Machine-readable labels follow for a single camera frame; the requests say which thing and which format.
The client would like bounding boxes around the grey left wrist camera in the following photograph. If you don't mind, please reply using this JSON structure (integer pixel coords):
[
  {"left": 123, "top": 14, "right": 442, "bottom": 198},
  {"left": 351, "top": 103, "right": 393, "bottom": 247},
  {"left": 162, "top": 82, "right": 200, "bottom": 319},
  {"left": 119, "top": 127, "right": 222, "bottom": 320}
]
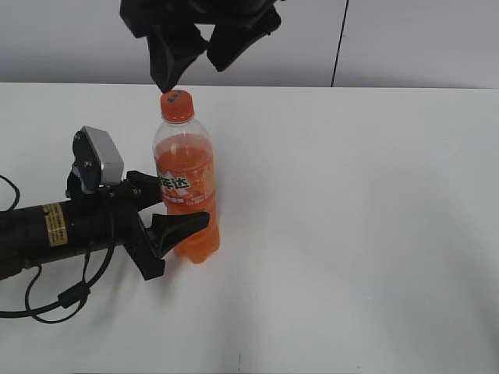
[{"left": 72, "top": 126, "right": 124, "bottom": 194}]

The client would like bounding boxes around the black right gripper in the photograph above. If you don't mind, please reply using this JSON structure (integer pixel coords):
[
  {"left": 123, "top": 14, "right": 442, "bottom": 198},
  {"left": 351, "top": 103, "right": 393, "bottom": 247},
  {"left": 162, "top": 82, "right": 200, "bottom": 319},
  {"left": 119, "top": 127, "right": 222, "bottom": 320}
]
[{"left": 119, "top": 0, "right": 275, "bottom": 94}]

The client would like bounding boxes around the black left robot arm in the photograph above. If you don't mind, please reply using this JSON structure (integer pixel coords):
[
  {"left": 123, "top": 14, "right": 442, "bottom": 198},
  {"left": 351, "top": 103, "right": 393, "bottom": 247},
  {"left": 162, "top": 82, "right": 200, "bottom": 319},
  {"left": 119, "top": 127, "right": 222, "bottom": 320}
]
[{"left": 1, "top": 171, "right": 210, "bottom": 281}]

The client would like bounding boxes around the orange soda bottle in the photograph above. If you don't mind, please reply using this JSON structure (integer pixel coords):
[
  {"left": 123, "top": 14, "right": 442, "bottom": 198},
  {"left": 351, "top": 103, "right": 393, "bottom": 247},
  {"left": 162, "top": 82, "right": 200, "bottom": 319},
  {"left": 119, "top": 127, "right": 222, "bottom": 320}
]
[{"left": 153, "top": 118, "right": 220, "bottom": 264}]

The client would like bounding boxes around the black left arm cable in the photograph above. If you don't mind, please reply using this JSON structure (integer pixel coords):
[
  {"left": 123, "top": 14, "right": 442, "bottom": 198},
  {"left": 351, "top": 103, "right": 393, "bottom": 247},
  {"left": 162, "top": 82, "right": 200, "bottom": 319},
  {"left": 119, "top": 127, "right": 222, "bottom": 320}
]
[{"left": 0, "top": 175, "right": 116, "bottom": 323}]

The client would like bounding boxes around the orange bottle cap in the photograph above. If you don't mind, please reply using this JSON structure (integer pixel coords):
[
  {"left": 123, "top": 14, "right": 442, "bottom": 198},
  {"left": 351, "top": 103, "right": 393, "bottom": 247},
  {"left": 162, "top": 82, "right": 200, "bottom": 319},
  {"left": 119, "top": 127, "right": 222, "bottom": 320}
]
[{"left": 160, "top": 90, "right": 195, "bottom": 123}]

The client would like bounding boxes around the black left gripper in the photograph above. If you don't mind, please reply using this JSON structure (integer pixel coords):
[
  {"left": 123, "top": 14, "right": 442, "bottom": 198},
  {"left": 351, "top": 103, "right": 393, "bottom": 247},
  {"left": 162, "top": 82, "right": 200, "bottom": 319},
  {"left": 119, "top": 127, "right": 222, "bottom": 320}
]
[{"left": 64, "top": 171, "right": 211, "bottom": 281}]

